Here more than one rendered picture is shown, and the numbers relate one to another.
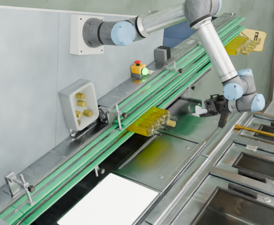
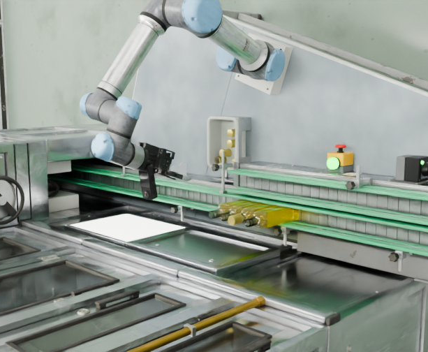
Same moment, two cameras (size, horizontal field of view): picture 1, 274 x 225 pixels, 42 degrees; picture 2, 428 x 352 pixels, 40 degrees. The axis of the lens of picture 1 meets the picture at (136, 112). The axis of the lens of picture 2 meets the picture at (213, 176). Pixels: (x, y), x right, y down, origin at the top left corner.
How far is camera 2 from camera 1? 292 cm
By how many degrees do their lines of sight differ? 89
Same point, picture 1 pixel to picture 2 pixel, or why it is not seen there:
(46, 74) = (215, 89)
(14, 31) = not seen: hidden behind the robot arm
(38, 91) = (204, 102)
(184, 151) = (203, 258)
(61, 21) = not seen: hidden behind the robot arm
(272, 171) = (116, 317)
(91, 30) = not seen: hidden behind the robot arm
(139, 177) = (164, 236)
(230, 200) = (85, 283)
